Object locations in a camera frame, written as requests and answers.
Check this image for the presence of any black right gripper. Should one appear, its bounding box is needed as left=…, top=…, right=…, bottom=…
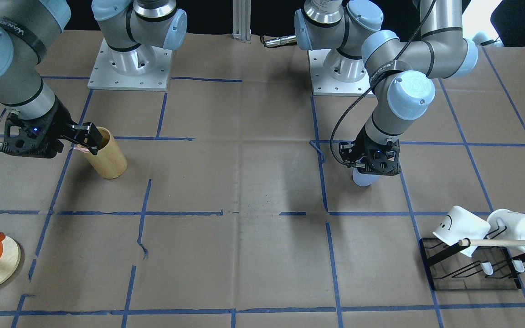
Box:
left=2, top=100, right=103, bottom=158

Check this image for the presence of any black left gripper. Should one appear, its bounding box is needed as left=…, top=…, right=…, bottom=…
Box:
left=338, top=128, right=401, bottom=176

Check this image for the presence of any light blue plastic cup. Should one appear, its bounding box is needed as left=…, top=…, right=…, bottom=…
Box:
left=352, top=168, right=380, bottom=187

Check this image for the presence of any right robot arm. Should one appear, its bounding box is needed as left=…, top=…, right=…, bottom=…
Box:
left=0, top=0, right=188, bottom=159

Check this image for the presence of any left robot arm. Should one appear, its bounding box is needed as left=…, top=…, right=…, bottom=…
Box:
left=294, top=0, right=479, bottom=186

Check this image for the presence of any bamboo cylinder holder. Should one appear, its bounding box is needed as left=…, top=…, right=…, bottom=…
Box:
left=81, top=127, right=128, bottom=179

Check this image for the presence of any white smiley mug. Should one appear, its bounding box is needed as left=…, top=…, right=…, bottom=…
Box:
left=432, top=205, right=490, bottom=246

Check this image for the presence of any wooden mug tree stand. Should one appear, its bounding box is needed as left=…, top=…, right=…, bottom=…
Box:
left=0, top=236, right=21, bottom=285

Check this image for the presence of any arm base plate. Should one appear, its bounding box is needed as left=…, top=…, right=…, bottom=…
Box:
left=87, top=40, right=174, bottom=92
left=308, top=49, right=370, bottom=97

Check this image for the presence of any white mug with handle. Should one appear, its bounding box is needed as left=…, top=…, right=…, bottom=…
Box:
left=487, top=208, right=525, bottom=240

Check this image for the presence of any black wire mug rack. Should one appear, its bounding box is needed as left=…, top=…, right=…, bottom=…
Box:
left=420, top=232, right=525, bottom=291

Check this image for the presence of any aluminium frame post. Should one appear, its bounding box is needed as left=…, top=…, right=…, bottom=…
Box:
left=232, top=0, right=252, bottom=43

